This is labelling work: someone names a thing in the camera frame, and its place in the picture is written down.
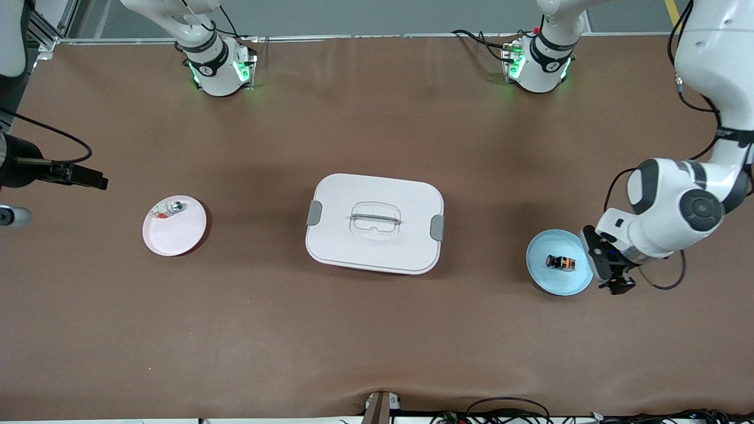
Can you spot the aluminium frame post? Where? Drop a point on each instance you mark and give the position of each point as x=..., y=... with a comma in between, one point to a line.
x=47, y=35

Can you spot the pink round plate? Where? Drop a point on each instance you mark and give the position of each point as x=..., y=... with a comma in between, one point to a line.
x=177, y=238

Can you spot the silver table edge rail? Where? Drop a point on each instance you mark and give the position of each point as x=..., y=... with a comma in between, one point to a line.
x=383, y=37

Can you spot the brown camera mount bracket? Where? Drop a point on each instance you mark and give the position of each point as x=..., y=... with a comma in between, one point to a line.
x=380, y=409

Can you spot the light blue round plate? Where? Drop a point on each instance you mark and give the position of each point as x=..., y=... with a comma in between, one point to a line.
x=559, y=282

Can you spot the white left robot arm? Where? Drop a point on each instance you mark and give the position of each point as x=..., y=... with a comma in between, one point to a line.
x=665, y=206

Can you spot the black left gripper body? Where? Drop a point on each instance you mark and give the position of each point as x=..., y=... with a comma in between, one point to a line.
x=622, y=285

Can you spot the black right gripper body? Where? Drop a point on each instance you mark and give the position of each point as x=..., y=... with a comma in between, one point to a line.
x=22, y=169

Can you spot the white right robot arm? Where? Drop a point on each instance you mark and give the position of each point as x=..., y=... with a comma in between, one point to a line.
x=215, y=65

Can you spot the white lidded box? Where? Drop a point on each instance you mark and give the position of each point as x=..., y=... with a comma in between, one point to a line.
x=374, y=247

